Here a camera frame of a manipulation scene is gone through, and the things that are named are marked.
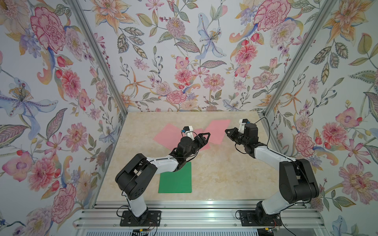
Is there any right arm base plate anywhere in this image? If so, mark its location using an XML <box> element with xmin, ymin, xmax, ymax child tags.
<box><xmin>236</xmin><ymin>210</ymin><xmax>282</xmax><ymax>228</ymax></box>

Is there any left corner aluminium post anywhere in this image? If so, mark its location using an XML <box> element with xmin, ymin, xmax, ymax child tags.
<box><xmin>65</xmin><ymin>0</ymin><xmax>128</xmax><ymax>116</ymax></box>

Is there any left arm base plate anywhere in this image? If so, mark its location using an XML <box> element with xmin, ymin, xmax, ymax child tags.
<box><xmin>120</xmin><ymin>210</ymin><xmax>162</xmax><ymax>227</ymax></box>

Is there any pink paper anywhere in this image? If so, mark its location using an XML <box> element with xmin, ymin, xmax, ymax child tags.
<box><xmin>153</xmin><ymin>124</ymin><xmax>182</xmax><ymax>150</ymax></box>
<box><xmin>205</xmin><ymin>120</ymin><xmax>231</xmax><ymax>145</ymax></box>
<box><xmin>193</xmin><ymin>129</ymin><xmax>211</xmax><ymax>151</ymax></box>

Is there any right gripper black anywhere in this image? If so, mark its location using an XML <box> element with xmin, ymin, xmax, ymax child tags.
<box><xmin>225</xmin><ymin>128</ymin><xmax>249</xmax><ymax>147</ymax></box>

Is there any right corner aluminium post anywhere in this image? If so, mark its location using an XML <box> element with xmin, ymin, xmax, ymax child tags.
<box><xmin>262</xmin><ymin>0</ymin><xmax>338</xmax><ymax>117</ymax></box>

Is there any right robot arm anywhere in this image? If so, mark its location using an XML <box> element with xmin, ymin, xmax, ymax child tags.
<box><xmin>225</xmin><ymin>119</ymin><xmax>320</xmax><ymax>224</ymax></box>

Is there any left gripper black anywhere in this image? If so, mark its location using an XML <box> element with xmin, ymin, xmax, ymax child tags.
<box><xmin>183</xmin><ymin>132</ymin><xmax>210</xmax><ymax>160</ymax></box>

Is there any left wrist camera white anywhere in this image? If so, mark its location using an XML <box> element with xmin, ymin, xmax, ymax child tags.
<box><xmin>181</xmin><ymin>126</ymin><xmax>194</xmax><ymax>136</ymax></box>

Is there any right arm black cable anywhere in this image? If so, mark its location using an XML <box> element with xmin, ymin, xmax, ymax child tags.
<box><xmin>234</xmin><ymin>116</ymin><xmax>314</xmax><ymax>204</ymax></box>

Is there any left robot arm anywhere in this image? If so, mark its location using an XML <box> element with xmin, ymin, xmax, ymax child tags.
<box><xmin>115</xmin><ymin>131</ymin><xmax>211</xmax><ymax>220</ymax></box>

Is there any corner aluminium post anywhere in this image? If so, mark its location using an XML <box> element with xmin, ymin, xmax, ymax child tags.
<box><xmin>65</xmin><ymin>0</ymin><xmax>128</xmax><ymax>116</ymax></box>
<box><xmin>262</xmin><ymin>0</ymin><xmax>338</xmax><ymax>117</ymax></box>

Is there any green paper hidden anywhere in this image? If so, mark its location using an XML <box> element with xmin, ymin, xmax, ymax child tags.
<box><xmin>158</xmin><ymin>162</ymin><xmax>192</xmax><ymax>193</ymax></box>

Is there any aluminium rail frame front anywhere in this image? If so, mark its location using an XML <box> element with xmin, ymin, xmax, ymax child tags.
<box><xmin>73</xmin><ymin>200</ymin><xmax>329</xmax><ymax>236</ymax></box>

